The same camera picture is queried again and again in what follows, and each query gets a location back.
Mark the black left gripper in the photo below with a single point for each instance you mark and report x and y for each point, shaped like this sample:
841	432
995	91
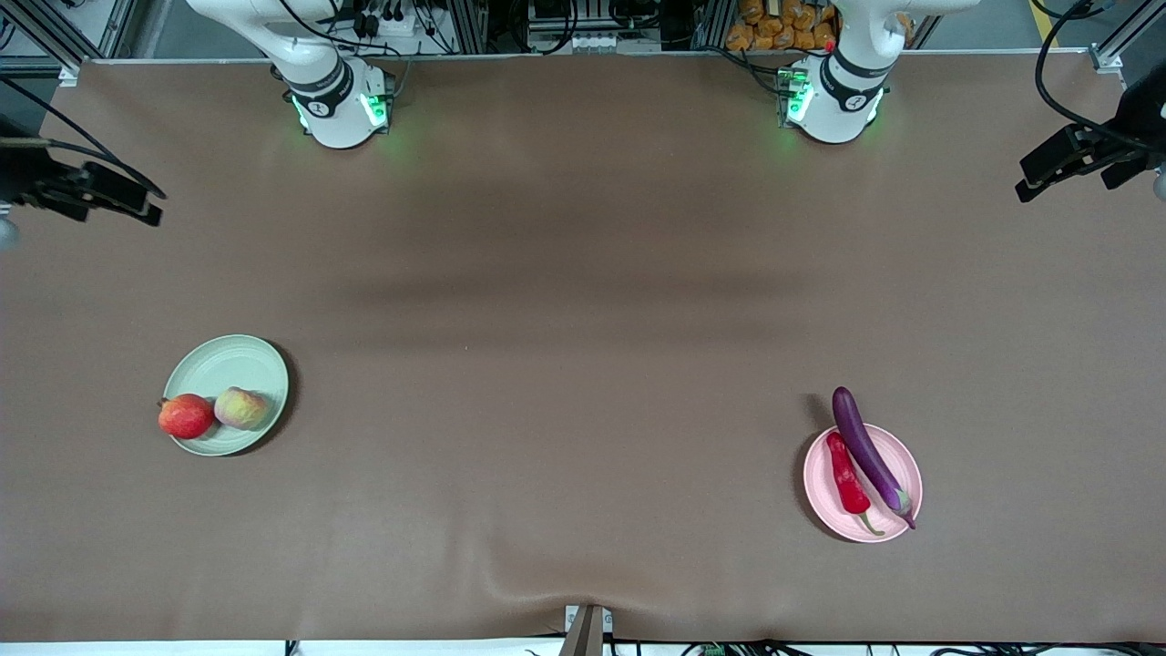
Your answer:
1132	133

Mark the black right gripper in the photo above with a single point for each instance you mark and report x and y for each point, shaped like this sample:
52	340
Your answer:
22	175

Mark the red apple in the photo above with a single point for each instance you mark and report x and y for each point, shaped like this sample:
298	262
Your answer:
186	416

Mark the yellow pink peach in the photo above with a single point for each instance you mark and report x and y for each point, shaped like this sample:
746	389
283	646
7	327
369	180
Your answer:
241	408

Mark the purple eggplant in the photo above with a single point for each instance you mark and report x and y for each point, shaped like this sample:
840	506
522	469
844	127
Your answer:
865	451

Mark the red chili pepper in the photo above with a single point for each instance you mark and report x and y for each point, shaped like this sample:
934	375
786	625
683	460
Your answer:
847	483

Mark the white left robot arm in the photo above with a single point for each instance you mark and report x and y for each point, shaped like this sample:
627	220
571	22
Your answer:
833	100

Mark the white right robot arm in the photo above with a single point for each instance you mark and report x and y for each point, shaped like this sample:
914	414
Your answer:
328	100

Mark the pale green round plate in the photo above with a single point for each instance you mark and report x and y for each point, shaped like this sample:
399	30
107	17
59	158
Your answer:
228	364

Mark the white power strip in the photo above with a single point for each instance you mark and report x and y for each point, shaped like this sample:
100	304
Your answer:
396	20

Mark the pink round plate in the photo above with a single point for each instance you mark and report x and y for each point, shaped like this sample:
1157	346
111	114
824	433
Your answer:
897	456

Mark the orange produce pile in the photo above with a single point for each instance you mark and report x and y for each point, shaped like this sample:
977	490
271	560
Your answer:
774	23

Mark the brown table cloth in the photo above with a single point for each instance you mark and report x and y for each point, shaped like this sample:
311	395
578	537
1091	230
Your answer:
583	273

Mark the grey control box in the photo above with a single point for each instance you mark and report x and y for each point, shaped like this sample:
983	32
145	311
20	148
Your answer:
592	27

